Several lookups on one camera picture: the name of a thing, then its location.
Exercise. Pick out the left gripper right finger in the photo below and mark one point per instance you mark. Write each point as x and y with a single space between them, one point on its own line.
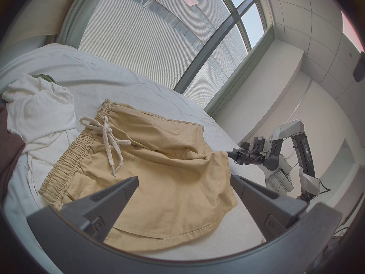
279 213

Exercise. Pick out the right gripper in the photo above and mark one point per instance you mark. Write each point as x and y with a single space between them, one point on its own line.
245 154

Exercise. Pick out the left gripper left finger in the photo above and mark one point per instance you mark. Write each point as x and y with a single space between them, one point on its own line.
85 213

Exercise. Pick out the beige shorts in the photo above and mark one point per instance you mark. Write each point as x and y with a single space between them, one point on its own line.
159 167

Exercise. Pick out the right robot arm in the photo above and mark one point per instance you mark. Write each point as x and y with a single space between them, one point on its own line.
305 158

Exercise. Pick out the brown garment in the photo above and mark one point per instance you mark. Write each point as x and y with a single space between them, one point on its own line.
8 141

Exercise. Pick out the white garment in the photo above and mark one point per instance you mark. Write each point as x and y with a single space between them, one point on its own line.
40 110

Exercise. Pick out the green garment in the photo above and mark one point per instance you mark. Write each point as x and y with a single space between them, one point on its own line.
44 77

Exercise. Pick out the window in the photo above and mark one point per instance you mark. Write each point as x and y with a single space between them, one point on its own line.
159 33

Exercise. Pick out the square ceiling light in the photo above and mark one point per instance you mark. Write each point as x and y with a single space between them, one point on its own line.
353 30

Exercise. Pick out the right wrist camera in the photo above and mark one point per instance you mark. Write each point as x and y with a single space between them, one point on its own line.
260 143

